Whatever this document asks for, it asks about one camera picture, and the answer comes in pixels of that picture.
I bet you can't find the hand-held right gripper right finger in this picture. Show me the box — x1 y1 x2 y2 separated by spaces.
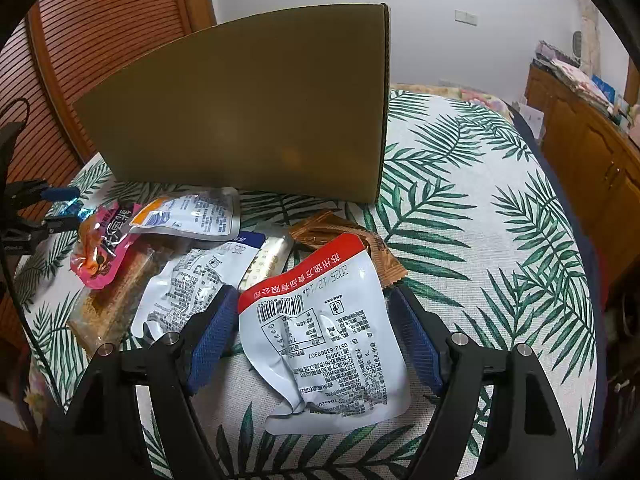
387 285 576 480

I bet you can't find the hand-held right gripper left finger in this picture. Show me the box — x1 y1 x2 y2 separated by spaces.
47 285 241 480

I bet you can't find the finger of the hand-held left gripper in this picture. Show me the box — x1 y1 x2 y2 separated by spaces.
0 179 82 208
0 214 83 257

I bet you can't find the blue foil candy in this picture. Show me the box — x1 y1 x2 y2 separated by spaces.
64 200 95 221

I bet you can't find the white red-topped snack packet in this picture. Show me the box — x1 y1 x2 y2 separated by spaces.
237 232 413 436

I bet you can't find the clear packet of cream biscuit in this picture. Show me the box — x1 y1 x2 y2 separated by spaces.
237 232 296 293

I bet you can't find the brown foil snack packet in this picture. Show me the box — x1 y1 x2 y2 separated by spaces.
289 208 408 288

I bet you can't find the brown cardboard box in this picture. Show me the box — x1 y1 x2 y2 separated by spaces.
72 2 391 206

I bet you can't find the pink snack packet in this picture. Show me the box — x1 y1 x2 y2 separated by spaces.
70 200 143 290

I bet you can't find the white blue-topped snack packet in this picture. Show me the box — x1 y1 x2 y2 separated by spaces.
131 232 266 346

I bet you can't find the clear packet of brown bar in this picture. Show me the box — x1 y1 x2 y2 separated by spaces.
67 240 186 356

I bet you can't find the green leaf print cloth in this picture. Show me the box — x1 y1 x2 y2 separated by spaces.
10 82 598 480

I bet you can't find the white orange-cornered snack packet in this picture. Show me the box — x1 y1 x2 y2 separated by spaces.
129 187 242 242

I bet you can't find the wooden louvered door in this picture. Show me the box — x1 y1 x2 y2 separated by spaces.
0 0 217 356

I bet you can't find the floral bed sheet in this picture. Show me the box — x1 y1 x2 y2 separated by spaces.
390 82 506 111

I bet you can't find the wooden cabinet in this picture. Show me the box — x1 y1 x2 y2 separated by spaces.
525 62 640 281

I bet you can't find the stack of folded cloths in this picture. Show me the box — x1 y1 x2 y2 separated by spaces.
535 40 597 97

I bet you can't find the blue packet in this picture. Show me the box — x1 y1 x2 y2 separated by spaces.
592 75 617 104

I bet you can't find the cream curtain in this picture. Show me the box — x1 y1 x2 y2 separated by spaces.
575 0 602 72

